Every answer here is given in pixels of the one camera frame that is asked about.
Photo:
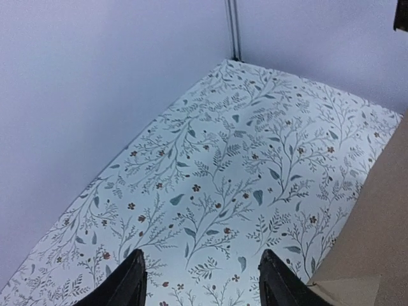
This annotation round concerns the right aluminium frame post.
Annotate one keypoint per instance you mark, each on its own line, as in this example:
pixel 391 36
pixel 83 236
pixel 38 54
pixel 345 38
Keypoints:
pixel 234 29

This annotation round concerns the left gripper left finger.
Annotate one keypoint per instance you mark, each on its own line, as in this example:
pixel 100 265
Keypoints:
pixel 126 285

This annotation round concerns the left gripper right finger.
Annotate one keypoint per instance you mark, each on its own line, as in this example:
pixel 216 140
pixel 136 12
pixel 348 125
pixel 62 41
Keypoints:
pixel 279 286

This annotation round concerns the brown cardboard box sheet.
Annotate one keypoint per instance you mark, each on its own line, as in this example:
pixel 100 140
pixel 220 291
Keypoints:
pixel 368 263

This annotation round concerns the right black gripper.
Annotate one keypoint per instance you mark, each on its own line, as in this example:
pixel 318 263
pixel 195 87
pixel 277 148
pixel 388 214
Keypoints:
pixel 401 16

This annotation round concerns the floral patterned table mat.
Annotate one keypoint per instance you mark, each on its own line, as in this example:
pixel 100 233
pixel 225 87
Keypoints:
pixel 247 159

